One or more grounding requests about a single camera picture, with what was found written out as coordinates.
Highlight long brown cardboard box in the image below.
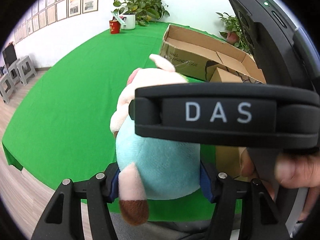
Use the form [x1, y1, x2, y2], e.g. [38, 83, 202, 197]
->
[210, 68, 242, 83]

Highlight plush pig toy blue shirt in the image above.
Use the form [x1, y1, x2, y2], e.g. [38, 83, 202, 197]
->
[110, 54, 201, 226]

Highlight person's right hand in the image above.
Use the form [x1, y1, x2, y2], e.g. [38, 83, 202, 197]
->
[239, 150, 319, 222]

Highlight green table cloth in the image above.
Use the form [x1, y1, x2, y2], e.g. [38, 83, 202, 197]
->
[2, 21, 251, 222]

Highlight right potted green plant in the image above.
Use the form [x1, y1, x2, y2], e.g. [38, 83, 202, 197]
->
[216, 12, 251, 54]

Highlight potted green plant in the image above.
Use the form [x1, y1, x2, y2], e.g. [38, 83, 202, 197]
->
[216, 12, 251, 54]
[113, 0, 170, 27]

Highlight large open cardboard box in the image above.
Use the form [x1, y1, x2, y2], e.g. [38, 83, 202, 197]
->
[160, 24, 266, 83]

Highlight grey plastic stool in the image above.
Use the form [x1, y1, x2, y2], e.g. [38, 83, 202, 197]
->
[16, 56, 37, 86]

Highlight left potted green plant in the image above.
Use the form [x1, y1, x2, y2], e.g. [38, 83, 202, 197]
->
[113, 0, 170, 27]

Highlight white enamel mug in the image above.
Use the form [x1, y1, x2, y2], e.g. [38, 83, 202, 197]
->
[121, 14, 136, 30]

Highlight framed certificates on wall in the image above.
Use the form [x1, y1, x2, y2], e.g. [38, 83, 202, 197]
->
[13, 0, 99, 44]

